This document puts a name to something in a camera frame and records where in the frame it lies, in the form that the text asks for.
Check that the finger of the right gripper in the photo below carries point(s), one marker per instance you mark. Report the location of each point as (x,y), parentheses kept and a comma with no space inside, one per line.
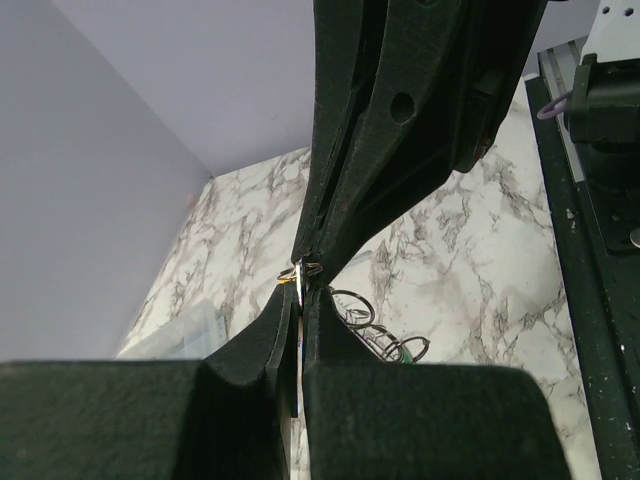
(348,38)
(445,79)

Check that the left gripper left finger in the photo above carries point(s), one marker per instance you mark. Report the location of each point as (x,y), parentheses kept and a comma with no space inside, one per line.
(221,417)

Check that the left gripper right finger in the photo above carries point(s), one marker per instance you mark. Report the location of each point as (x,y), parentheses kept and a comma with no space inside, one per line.
(368,419)

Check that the small split keyring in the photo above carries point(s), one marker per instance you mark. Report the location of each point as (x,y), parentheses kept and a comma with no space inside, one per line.
(301,268)

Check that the clear plastic screw box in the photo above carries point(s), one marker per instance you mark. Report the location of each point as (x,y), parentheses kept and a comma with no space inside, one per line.
(194,334)

